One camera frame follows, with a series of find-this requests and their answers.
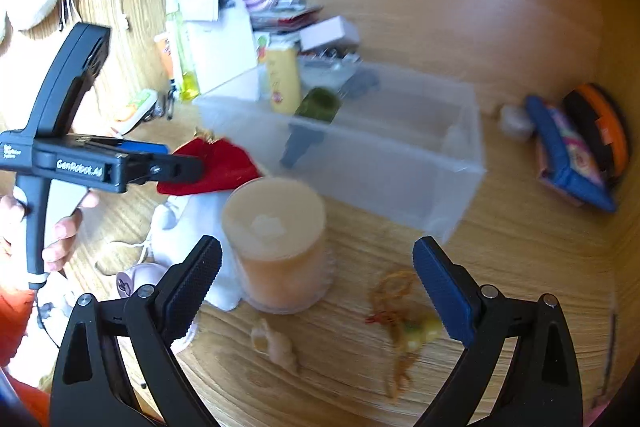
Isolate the black orange zip case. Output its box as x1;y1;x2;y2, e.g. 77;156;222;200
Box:
562;83;630;180

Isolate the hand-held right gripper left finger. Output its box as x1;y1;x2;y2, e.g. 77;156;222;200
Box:
50;235;223;427

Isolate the beige spiral seashell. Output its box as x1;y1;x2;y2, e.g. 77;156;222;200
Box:
250;318;303;375

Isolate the white cardboard box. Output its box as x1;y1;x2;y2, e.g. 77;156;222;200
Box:
299;16;361;52

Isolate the red velvet pouch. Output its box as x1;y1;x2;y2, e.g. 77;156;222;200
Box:
156;137;263;198

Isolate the blue printed pouch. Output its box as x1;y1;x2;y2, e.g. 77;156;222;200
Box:
524;94;617;214

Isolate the pink round case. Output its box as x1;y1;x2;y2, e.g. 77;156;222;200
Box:
116;263;198;353

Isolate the yellow liquid bottle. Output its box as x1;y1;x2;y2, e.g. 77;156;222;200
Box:
167;4;201;102

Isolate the clear plastic drawer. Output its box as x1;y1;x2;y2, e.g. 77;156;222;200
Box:
192;59;488;243

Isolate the green bottle with grey cap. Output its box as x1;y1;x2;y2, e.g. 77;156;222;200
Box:
280;87;343;168

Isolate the green white key tag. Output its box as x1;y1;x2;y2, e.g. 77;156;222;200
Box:
111;88;158;132

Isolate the orange tube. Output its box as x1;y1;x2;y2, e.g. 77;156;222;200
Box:
154;32;176;82

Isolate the cream candle jar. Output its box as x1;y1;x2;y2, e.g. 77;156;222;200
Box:
221;177;337;314

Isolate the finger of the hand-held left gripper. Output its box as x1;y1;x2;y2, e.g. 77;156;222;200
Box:
122;151;204;186
75;134;169;156

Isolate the person's left hand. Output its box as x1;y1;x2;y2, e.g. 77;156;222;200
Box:
0;191;99;275

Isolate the wooden desktop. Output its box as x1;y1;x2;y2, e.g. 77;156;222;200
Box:
65;7;623;427

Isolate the person's orange clothing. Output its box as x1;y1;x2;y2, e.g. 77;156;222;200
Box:
0;289;51;427

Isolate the yellow lotion bottle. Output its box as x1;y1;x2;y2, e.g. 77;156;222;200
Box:
264;44;302;115

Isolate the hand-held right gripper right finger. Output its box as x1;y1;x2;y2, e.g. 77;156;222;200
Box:
412;236;586;427

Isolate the white paper bag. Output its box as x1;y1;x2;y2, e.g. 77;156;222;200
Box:
165;0;258;95

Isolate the white cloth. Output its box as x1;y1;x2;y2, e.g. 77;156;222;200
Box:
150;194;246;312

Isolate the pile of colourful packets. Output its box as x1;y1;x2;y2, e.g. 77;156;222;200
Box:
235;0;323;32

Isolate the tangle of rubber bands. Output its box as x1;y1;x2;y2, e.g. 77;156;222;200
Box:
365;269;446;403

